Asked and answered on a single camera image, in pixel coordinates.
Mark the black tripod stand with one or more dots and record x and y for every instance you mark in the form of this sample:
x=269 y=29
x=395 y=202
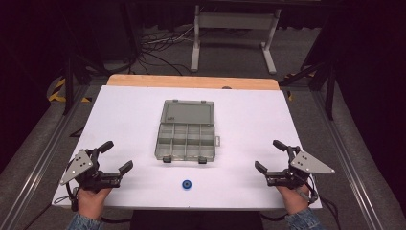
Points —
x=322 y=70
x=75 y=64

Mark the person's left denim sleeve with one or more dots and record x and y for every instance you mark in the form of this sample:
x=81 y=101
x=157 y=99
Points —
x=83 y=223

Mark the person's left hand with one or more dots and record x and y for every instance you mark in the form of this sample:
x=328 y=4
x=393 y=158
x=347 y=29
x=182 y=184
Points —
x=92 y=201

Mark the person's right hand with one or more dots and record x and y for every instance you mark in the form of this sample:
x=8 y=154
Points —
x=293 y=199

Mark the grey metal stand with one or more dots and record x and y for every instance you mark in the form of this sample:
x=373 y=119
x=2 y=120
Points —
x=234 y=38

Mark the clear plastic compartment box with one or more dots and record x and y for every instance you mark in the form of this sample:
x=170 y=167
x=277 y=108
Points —
x=186 y=130

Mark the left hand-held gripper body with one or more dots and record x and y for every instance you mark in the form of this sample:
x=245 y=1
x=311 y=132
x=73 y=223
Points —
x=85 y=172

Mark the white table board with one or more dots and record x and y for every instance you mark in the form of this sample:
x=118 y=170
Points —
x=134 y=127

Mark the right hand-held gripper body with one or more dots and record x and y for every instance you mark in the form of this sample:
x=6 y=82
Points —
x=297 y=171

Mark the wooden table edge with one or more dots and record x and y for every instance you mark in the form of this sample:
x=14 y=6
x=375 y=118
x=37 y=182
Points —
x=191 y=81

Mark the small blue round part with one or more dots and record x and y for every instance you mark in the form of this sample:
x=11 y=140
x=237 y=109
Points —
x=187 y=184

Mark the person's denim sleeve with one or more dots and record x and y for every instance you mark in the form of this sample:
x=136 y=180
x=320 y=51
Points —
x=303 y=220
x=83 y=223

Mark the person's right denim sleeve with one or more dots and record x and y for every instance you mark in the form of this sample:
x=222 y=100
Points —
x=303 y=220

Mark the yellow black hazard tape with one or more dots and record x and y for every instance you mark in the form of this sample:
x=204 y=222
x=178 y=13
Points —
x=60 y=92

